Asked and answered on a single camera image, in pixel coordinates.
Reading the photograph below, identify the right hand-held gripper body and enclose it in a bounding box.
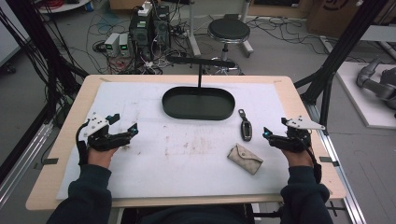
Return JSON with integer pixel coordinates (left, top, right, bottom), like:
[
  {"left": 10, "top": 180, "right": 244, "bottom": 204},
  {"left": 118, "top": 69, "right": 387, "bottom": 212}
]
[{"left": 268, "top": 116, "right": 327, "bottom": 154}]

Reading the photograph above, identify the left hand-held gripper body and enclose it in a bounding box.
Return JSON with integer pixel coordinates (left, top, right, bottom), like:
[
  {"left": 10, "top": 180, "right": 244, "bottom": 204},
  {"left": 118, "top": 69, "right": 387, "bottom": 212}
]
[{"left": 82, "top": 112, "right": 132, "bottom": 153}]

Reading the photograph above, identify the black car key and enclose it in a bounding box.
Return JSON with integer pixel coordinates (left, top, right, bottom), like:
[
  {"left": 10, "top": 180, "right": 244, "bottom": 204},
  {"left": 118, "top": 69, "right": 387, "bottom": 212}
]
[{"left": 237, "top": 108, "right": 253, "bottom": 143}]

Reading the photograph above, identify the grey envelope pouch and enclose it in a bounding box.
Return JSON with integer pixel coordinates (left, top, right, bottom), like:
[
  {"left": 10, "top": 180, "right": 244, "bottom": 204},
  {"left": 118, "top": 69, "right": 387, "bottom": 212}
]
[{"left": 226, "top": 142, "right": 264, "bottom": 176}]

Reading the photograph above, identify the black oval tray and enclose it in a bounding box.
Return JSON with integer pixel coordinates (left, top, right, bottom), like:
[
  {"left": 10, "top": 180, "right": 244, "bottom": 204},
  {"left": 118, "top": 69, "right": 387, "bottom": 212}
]
[{"left": 161, "top": 86, "right": 236, "bottom": 121}]

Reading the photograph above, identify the person's left hand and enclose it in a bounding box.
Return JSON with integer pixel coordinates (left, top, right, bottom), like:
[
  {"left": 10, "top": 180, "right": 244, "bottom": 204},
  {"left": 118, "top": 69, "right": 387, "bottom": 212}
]
[{"left": 87, "top": 147, "right": 120, "bottom": 169}]

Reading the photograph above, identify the person's right hand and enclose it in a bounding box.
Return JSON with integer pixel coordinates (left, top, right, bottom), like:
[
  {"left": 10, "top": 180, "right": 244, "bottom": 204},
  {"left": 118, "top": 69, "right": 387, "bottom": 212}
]
[{"left": 281, "top": 148, "right": 315, "bottom": 168}]

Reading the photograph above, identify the black tape piece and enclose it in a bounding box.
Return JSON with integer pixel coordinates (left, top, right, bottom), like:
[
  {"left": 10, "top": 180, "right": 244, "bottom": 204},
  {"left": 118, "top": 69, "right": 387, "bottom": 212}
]
[
  {"left": 318, "top": 156, "right": 341, "bottom": 168},
  {"left": 33, "top": 157, "right": 60, "bottom": 171}
]

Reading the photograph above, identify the white table mat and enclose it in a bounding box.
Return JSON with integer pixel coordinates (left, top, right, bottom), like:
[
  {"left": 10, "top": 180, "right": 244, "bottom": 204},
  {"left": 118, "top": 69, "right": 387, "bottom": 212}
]
[{"left": 55, "top": 80, "right": 291, "bottom": 201}]

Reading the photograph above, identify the grey power supply box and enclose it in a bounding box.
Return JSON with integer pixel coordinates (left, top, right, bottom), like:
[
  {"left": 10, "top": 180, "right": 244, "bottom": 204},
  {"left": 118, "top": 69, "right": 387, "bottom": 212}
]
[
  {"left": 104, "top": 32, "right": 121, "bottom": 58},
  {"left": 118, "top": 32, "right": 132, "bottom": 58}
]

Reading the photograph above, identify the white floor board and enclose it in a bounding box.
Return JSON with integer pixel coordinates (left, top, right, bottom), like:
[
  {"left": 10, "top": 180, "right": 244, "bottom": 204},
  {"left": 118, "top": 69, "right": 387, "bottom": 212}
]
[{"left": 335, "top": 61, "right": 396, "bottom": 131}]

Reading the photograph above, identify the black computer tower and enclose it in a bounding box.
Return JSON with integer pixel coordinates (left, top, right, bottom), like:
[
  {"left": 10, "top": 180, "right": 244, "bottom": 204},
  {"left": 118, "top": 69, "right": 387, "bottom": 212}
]
[
  {"left": 128, "top": 12, "right": 154, "bottom": 60},
  {"left": 152, "top": 4, "right": 172, "bottom": 50}
]

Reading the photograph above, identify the black T-shaped stand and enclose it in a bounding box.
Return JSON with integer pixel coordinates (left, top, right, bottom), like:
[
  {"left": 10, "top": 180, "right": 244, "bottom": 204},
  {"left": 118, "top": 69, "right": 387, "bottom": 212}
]
[{"left": 165, "top": 55, "right": 237, "bottom": 90}]

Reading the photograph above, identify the person's torso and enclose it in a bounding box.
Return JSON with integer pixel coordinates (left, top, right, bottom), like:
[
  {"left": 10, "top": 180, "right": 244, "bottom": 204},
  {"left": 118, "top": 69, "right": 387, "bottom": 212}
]
[{"left": 136, "top": 204, "right": 250, "bottom": 224}]

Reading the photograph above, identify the black round stool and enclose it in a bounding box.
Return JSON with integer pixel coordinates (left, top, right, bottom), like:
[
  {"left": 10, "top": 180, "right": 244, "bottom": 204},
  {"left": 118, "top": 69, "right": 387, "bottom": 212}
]
[{"left": 206, "top": 17, "right": 252, "bottom": 76}]

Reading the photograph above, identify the white power strip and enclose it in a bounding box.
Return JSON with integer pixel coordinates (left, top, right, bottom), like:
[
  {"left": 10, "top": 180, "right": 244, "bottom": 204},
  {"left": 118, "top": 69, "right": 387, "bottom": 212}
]
[{"left": 137, "top": 1, "right": 154, "bottom": 18}]

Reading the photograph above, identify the cardboard box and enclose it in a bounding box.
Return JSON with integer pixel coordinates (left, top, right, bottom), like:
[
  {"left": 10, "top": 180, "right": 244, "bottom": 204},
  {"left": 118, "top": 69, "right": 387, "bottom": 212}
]
[{"left": 305, "top": 0, "right": 396, "bottom": 39}]

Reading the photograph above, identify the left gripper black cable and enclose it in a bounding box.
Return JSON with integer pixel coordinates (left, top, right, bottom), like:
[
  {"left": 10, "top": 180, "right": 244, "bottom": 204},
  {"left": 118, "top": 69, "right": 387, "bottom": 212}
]
[{"left": 75, "top": 120, "right": 91, "bottom": 166}]

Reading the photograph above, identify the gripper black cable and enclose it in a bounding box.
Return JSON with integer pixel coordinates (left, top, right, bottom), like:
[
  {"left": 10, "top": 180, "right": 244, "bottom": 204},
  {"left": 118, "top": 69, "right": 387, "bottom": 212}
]
[
  {"left": 298, "top": 135, "right": 323, "bottom": 185},
  {"left": 75, "top": 120, "right": 91, "bottom": 166}
]

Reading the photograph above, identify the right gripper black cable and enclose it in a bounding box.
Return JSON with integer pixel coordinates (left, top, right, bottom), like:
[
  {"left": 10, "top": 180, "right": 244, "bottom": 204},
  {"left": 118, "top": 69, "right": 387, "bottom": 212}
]
[{"left": 298, "top": 135, "right": 323, "bottom": 185}]

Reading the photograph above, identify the aluminium rail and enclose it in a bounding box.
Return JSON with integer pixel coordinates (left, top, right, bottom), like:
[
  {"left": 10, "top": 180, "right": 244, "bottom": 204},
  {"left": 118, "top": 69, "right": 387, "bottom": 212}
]
[
  {"left": 0, "top": 120, "right": 55, "bottom": 208},
  {"left": 304, "top": 102, "right": 368, "bottom": 224}
]

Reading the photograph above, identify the black frame post with cables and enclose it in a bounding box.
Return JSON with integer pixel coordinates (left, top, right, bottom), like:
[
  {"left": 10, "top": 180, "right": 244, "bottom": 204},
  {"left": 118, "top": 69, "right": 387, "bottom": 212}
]
[{"left": 0, "top": 0, "right": 90, "bottom": 125}]

